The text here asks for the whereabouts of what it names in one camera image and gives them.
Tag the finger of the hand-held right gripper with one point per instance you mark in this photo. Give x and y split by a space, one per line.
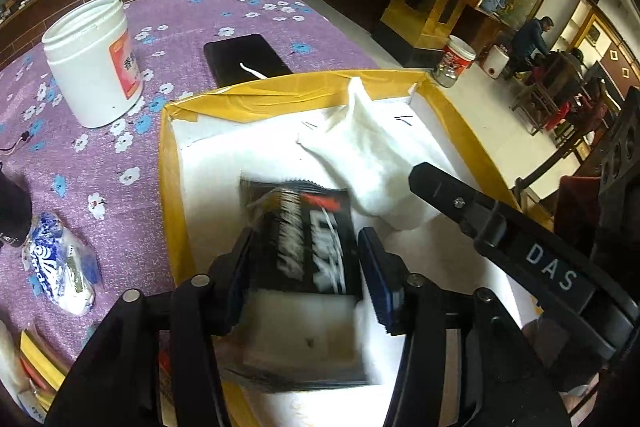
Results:
440 192

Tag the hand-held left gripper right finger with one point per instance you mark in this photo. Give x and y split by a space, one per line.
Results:
377 279

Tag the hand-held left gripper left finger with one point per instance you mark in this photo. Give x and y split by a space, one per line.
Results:
240 279

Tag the black snack packet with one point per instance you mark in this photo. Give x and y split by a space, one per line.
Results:
300 247

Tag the white fluffy cloth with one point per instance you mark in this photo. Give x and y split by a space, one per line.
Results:
360 147

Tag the yellow box with white lining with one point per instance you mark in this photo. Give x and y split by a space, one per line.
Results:
210 187

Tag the blue and white packet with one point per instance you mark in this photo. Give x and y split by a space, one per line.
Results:
55 257

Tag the yellow and red packet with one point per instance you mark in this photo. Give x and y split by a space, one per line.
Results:
37 357

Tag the white soft pack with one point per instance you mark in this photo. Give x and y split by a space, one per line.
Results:
10 367

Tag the red and white bucket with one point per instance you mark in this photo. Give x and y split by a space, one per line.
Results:
455 57

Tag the dark wooden chair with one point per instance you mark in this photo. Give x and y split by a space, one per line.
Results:
620 147

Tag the white floor appliance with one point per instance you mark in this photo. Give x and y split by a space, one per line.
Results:
496 63

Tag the white paper scrap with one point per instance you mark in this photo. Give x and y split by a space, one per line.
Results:
251 71

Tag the black smartphone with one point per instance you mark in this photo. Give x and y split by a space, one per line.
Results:
235 54

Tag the white plastic jar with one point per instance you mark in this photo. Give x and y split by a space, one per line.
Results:
85 67

